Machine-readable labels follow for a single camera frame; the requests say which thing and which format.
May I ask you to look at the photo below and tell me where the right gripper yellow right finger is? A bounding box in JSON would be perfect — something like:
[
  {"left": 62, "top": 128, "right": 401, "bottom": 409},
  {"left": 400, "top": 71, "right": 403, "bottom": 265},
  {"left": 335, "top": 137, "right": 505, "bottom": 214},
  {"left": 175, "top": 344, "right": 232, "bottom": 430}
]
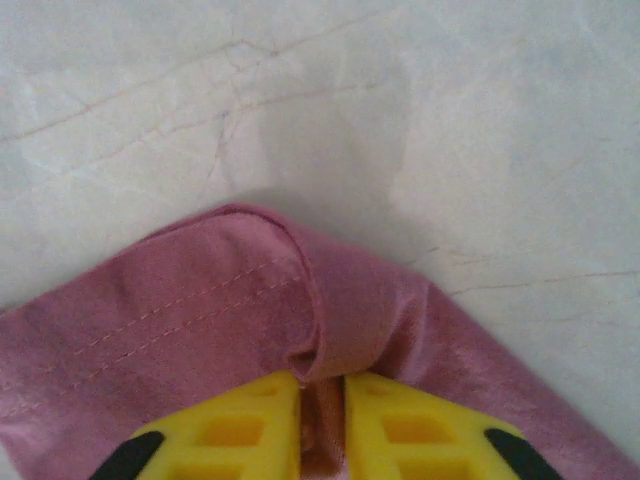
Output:
[{"left": 341, "top": 373, "right": 567, "bottom": 480}]

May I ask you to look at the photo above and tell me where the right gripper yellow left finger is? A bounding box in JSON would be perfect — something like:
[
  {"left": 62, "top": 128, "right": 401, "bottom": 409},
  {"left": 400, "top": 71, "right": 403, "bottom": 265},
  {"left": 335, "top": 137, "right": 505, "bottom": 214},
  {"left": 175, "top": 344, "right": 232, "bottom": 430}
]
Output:
[{"left": 87, "top": 369, "right": 304, "bottom": 480}]

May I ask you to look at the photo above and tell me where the pink t-shirt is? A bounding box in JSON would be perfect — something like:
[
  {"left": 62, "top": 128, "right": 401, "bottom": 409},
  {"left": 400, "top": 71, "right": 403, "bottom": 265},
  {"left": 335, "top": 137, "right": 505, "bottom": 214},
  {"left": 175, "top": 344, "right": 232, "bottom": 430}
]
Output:
[{"left": 0, "top": 201, "right": 640, "bottom": 480}]

